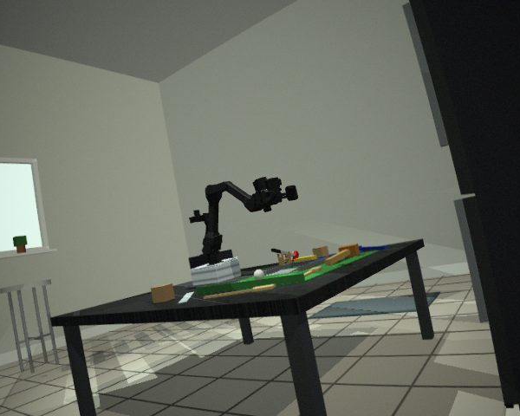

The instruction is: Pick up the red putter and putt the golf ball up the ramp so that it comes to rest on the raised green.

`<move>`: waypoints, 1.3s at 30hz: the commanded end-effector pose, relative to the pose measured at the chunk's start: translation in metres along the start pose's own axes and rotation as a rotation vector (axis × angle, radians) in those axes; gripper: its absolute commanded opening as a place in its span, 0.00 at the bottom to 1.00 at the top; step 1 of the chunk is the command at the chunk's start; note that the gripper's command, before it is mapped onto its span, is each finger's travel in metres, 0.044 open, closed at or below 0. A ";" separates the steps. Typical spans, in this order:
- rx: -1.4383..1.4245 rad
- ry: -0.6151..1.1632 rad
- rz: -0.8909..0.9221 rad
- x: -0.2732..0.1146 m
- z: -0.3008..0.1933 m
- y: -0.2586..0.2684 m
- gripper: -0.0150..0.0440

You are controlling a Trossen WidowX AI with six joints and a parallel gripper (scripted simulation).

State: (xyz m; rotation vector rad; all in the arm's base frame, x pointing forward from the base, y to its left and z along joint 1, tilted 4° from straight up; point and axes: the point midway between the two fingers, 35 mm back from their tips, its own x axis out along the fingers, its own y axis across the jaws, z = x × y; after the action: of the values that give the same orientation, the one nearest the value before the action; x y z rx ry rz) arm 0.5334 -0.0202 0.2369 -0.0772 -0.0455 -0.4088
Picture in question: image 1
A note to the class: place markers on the yellow block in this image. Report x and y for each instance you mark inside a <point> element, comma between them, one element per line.
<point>300,259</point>

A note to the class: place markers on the tan cube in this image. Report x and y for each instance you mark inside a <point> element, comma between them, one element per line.
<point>321,251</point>
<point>163,293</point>

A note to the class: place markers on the brown wooden mallet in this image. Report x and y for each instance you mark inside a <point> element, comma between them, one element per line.
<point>344,252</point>

